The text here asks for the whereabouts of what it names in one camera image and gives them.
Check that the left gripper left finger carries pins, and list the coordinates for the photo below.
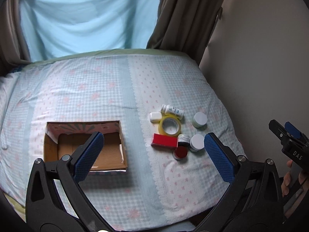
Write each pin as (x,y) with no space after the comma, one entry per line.
(54,200)

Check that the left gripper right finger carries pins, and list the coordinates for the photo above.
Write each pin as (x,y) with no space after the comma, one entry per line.
(253,199)

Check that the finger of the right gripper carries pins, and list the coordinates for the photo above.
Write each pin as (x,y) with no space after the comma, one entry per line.
(292,130)
(278,130)

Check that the green jar white lid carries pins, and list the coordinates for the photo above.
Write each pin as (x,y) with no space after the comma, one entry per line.
(199,120)

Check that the cream jar white lid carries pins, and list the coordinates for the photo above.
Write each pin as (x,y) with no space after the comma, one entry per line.
(196,143)

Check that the red rectangular box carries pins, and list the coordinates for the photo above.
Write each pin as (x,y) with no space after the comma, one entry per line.
(164,141)

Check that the yellow tape roll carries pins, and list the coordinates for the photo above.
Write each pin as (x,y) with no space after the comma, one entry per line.
(169,126)

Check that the person's right hand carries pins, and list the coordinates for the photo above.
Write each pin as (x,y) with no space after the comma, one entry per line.
(286,184)

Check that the small red lid jar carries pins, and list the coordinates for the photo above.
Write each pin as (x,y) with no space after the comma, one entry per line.
(180,153)

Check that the small black jar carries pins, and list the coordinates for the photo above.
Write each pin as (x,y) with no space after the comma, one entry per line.
(183,140)

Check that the white pill bottle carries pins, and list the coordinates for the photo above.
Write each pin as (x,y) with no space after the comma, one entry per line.
(172,110)

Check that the checkered floral quilt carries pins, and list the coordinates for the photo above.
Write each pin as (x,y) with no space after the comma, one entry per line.
(156,190)

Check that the white earbuds case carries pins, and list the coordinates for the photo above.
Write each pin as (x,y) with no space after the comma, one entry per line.
(155,117)

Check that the brown curtain right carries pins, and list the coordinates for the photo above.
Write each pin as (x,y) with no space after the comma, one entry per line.
(185,26)

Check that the brown curtain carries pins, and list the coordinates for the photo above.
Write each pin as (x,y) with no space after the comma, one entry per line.
(14,50)
(185,26)

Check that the brown curtain left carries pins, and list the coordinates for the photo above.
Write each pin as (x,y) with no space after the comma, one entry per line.
(14,50)

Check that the light blue curtain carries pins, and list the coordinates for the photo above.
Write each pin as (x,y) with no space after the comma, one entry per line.
(57,28)

